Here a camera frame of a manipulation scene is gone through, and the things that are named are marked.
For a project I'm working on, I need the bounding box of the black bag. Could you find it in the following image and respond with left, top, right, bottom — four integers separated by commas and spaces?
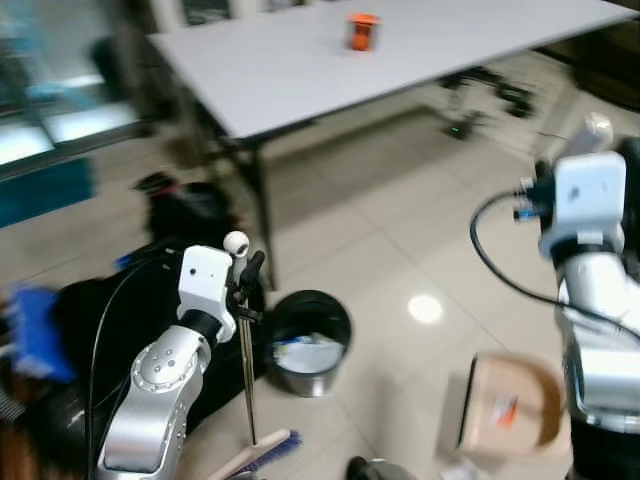
45, 172, 271, 456

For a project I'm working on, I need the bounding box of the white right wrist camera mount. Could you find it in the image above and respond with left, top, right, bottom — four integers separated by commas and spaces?
538, 113, 629, 259

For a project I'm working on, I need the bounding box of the white table with black legs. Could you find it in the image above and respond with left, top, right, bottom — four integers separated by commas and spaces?
147, 0, 637, 293

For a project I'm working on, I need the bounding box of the dark wooden cabinet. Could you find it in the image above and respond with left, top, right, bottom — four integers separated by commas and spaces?
540, 18, 640, 113

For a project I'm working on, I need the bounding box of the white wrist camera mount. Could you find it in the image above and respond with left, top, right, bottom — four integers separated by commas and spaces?
177, 245, 238, 343
538, 113, 629, 259

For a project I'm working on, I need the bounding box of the blue cloth item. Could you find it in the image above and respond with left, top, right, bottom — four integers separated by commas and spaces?
5, 286, 79, 385

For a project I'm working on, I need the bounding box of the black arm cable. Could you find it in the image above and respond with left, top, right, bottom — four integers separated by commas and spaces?
469, 176, 640, 339
84, 255, 181, 479

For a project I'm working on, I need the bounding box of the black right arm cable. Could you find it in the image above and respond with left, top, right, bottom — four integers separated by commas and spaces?
469, 176, 640, 339

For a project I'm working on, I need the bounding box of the black wheeled chair base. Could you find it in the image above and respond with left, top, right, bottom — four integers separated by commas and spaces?
438, 66, 538, 139

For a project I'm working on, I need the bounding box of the broom with blue bristles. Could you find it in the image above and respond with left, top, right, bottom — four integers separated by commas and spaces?
212, 231, 303, 480

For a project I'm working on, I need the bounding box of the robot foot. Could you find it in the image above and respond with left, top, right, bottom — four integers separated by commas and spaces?
344, 457, 403, 480

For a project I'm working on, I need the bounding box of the black round trash bin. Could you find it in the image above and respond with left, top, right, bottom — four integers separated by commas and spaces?
264, 290, 354, 399

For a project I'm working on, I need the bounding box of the orange jar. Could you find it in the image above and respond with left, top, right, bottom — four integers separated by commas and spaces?
346, 12, 381, 53

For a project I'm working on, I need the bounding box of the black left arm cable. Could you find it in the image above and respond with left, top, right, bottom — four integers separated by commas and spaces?
84, 255, 181, 479

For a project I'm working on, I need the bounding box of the blue floor mat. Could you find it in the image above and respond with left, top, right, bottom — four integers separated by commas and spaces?
0, 157, 97, 229

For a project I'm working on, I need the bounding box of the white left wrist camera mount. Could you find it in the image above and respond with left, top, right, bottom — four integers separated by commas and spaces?
177, 245, 238, 343

